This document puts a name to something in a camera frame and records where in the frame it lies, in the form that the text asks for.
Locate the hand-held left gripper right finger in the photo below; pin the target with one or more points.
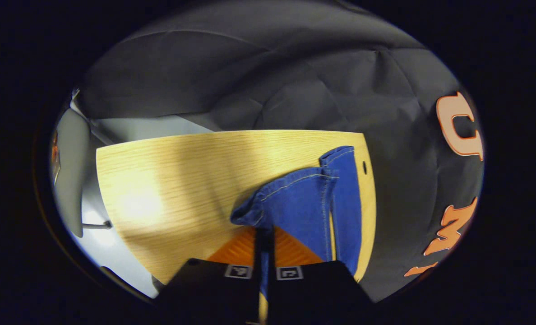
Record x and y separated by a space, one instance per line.
271 257

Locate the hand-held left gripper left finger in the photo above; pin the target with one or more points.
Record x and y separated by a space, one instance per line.
257 257

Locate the blue denim jeans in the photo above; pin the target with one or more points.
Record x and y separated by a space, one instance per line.
304 203

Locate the black backdrop cloth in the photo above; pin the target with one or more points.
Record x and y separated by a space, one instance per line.
250 67

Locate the grey chair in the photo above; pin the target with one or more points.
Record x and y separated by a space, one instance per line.
71 180

